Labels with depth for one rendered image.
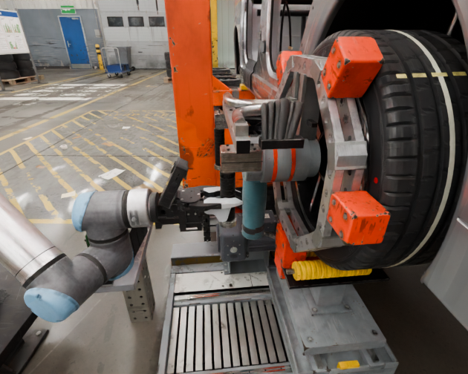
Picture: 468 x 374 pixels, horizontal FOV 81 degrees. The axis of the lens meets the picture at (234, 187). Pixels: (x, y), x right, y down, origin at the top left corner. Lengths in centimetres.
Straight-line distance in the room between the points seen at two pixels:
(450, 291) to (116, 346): 123
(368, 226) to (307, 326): 68
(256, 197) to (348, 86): 50
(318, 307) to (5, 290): 122
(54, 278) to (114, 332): 86
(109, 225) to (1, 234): 19
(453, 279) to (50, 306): 71
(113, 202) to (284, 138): 39
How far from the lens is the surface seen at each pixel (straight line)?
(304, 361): 118
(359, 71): 59
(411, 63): 67
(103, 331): 151
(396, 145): 58
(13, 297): 139
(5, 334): 127
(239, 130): 57
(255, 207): 98
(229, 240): 124
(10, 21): 1041
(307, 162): 78
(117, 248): 71
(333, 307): 123
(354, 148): 58
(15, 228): 69
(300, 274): 90
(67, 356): 150
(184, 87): 118
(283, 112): 59
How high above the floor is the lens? 116
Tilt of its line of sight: 28 degrees down
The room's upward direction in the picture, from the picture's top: straight up
